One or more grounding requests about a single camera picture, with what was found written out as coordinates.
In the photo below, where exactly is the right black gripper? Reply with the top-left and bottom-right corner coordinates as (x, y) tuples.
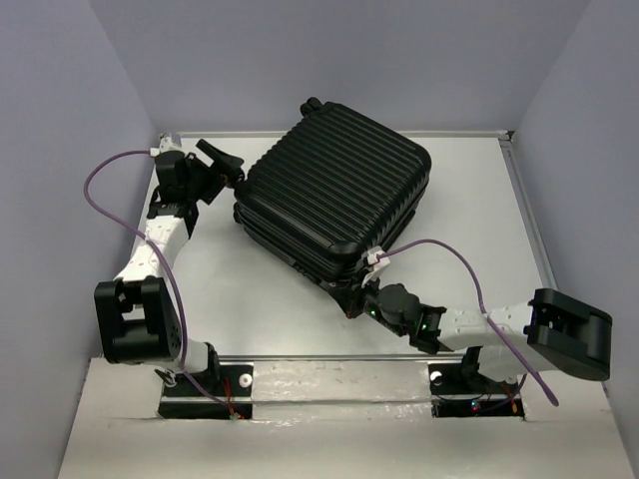
(326, 269), (407, 337)

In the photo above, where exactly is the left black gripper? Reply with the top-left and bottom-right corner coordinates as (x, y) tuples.
(185, 140), (244, 204)

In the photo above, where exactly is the black hard-shell suitcase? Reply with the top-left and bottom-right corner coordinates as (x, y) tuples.
(234, 98), (432, 287)

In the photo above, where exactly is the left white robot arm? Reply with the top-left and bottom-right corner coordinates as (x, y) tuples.
(94, 140), (244, 394)

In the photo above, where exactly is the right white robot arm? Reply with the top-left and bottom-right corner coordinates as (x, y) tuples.
(345, 282), (612, 391)

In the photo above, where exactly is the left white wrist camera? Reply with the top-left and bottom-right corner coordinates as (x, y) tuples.
(149, 133), (184, 158)

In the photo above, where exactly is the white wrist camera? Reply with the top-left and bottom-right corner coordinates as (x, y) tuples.
(149, 133), (184, 158)
(361, 245), (390, 287)

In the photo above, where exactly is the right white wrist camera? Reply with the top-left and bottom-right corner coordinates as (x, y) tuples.
(361, 245), (390, 287)

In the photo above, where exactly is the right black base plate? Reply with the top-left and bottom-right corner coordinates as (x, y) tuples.
(427, 347), (525, 419)

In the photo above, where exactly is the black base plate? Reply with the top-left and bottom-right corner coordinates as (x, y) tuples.
(156, 362), (254, 420)
(427, 347), (525, 419)

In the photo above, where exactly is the aluminium rail right edge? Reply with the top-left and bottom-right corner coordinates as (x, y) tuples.
(498, 131), (557, 289)

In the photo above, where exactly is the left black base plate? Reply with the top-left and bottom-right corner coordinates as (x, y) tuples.
(156, 362), (254, 420)

